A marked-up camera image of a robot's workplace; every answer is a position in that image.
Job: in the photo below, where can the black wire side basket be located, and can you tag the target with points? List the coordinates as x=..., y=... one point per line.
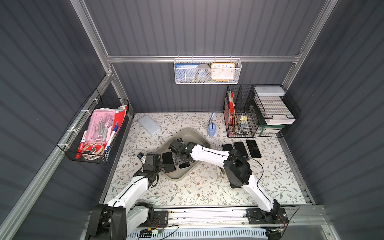
x=75, y=147

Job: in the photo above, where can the yellow utility knife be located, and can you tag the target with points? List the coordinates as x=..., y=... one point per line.
x=234, y=122

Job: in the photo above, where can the checked notebook stack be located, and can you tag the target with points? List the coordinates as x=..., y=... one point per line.
x=270, y=101

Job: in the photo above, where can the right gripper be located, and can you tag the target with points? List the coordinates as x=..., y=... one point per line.
x=177, y=147

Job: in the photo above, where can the light blue case phone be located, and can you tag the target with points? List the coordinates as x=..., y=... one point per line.
x=184, y=165

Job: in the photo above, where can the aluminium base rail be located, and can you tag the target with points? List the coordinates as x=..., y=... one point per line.
x=235, y=223

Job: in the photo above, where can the red folder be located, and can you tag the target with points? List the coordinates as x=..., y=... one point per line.
x=230, y=107

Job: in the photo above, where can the pink pencil case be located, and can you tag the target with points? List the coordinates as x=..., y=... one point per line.
x=100, y=126

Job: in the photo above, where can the pink case phone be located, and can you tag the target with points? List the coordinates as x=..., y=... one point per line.
x=168, y=161

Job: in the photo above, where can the white flat case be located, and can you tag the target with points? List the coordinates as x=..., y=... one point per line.
x=149, y=125

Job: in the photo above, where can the blue box in basket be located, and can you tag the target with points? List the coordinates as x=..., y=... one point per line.
x=185, y=73

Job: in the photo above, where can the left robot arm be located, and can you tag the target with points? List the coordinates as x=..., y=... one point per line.
x=120, y=204

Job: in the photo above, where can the dark purple case phone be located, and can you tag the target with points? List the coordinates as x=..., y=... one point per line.
x=227, y=147

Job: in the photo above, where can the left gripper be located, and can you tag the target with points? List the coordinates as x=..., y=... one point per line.
x=162, y=163

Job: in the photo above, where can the white wire wall basket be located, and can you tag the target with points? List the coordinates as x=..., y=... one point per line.
x=209, y=61

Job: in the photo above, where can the yellow alarm clock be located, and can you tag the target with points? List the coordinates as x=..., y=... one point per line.
x=223, y=71

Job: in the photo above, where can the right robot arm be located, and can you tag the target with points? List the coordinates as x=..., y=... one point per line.
x=238, y=172

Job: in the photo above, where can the beige storage box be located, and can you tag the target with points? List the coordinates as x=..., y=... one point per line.
x=187, y=135

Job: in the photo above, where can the black wire desk organizer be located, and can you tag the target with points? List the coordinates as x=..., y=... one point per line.
x=243, y=96

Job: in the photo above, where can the grey tape roll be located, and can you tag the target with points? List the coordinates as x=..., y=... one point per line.
x=203, y=73

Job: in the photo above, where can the cream case phone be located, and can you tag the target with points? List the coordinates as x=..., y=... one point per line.
x=239, y=146

